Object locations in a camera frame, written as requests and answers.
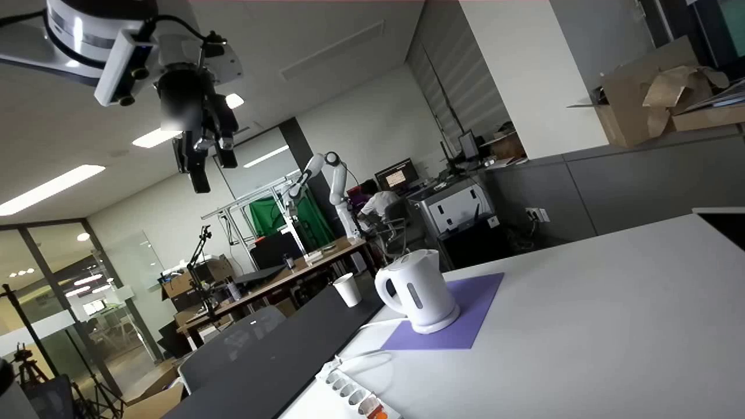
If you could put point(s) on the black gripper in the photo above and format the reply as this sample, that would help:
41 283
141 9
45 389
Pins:
189 96

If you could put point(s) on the white power strip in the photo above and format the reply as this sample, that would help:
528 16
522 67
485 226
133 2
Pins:
342 397

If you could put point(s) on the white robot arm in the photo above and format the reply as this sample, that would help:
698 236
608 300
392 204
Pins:
74 39

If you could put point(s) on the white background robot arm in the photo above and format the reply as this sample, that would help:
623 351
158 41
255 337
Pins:
287 189

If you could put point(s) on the wooden background table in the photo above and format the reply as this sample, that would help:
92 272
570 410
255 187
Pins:
189 324

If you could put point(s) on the white paper cup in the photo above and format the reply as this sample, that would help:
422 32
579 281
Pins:
348 289

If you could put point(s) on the black desk surface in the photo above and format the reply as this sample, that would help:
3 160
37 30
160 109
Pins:
267 380

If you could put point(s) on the white electric kettle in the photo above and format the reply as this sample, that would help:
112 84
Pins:
416 287

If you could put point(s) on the grey metal cabinet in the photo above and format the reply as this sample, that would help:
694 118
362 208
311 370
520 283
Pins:
458 207

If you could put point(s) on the open cardboard box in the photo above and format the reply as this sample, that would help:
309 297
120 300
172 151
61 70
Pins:
664 93

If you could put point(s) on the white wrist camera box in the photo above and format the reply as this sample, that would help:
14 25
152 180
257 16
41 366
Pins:
125 68

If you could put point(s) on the black camera tripod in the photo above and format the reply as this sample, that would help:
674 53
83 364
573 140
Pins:
32 382

